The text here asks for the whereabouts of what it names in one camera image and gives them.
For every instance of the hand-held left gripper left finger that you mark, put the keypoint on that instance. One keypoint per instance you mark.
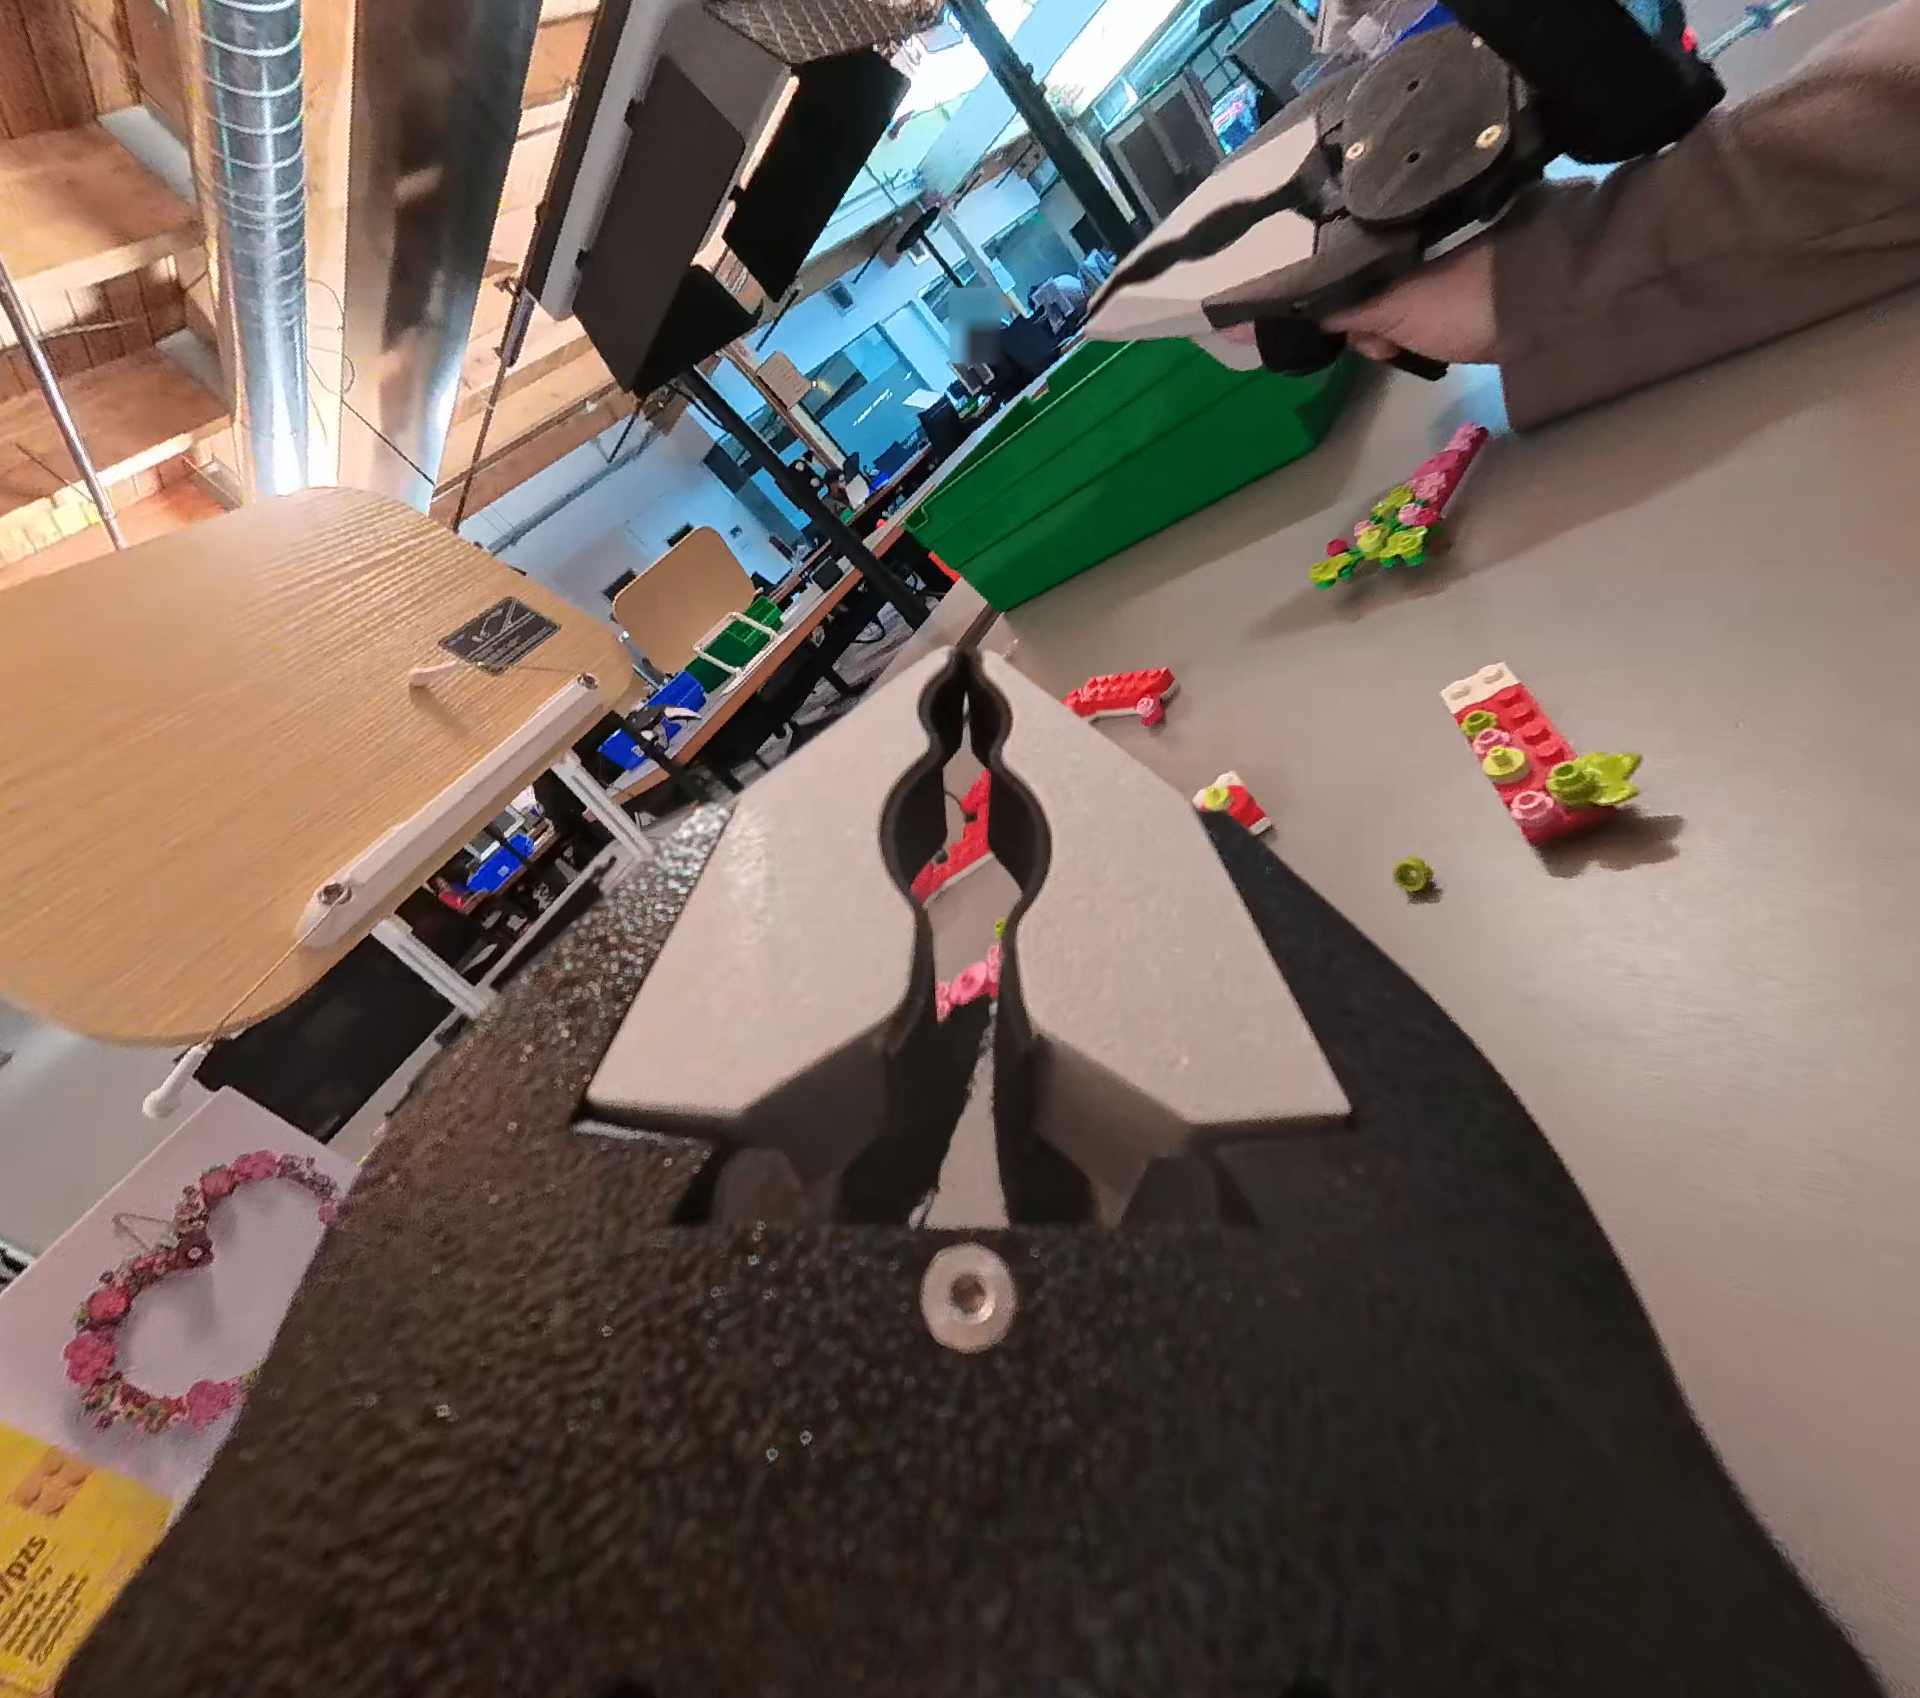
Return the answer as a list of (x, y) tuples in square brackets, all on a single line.
[(780, 933)]

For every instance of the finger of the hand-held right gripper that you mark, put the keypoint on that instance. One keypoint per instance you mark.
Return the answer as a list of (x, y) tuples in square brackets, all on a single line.
[(1173, 298), (1261, 171)]

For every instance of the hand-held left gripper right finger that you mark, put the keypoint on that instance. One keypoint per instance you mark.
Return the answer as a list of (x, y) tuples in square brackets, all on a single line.
[(1154, 933)]

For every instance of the lime green lego stud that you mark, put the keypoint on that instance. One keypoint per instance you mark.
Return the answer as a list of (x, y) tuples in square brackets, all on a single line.
[(1412, 873)]

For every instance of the pink flower lego strip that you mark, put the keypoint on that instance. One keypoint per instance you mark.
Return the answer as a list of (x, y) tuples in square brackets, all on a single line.
[(1428, 498)]

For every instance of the person's right forearm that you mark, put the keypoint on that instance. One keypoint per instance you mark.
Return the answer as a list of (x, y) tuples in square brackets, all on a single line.
[(1721, 233)]

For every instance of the small red white lego piece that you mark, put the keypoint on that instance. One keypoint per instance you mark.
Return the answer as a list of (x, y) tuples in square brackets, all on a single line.
[(1234, 808)]

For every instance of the red lego plate piece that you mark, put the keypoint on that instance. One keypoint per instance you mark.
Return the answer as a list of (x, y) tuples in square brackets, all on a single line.
[(1118, 691)]

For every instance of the red lego plate with flowers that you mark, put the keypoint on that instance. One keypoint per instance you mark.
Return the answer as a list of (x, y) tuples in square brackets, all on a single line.
[(1526, 760)]

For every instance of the yellow and white lego box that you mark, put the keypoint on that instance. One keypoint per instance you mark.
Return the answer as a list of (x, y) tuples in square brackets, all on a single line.
[(109, 1348)]

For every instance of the person's right hand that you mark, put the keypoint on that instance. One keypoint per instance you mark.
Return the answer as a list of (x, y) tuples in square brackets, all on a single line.
[(1428, 328)]

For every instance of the green plastic bin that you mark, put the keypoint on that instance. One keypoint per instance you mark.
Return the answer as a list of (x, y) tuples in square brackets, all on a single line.
[(1114, 470)]

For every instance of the black stand pole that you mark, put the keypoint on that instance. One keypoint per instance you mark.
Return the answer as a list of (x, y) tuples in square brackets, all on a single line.
[(958, 3)]

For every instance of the wooden chair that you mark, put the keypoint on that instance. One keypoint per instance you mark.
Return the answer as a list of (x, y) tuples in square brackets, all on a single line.
[(681, 593)]

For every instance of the black light stand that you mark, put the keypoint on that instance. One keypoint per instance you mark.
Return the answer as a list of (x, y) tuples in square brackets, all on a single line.
[(811, 498)]

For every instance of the studio light panel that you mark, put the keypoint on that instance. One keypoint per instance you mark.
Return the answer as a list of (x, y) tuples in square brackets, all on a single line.
[(663, 156)]

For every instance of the rounded pale wooden panel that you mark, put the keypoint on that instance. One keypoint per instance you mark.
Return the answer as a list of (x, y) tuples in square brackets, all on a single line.
[(225, 739)]

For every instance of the silver ventilation duct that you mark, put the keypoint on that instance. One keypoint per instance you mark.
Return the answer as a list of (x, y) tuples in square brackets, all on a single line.
[(239, 79)]

